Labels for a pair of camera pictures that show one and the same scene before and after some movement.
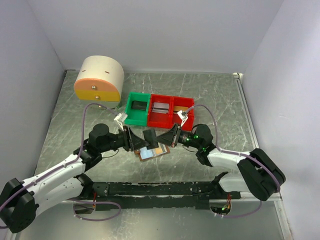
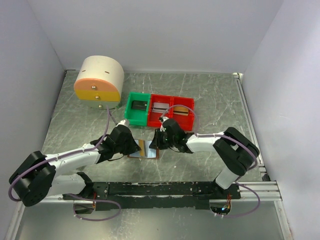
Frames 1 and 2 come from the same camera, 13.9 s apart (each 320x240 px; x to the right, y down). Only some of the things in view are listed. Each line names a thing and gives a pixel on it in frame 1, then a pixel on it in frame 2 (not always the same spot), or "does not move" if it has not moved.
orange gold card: [160, 150] → [141, 145]
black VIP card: [139, 105] does not move
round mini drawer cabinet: [100, 80] does not move
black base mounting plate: [151, 195] does not move
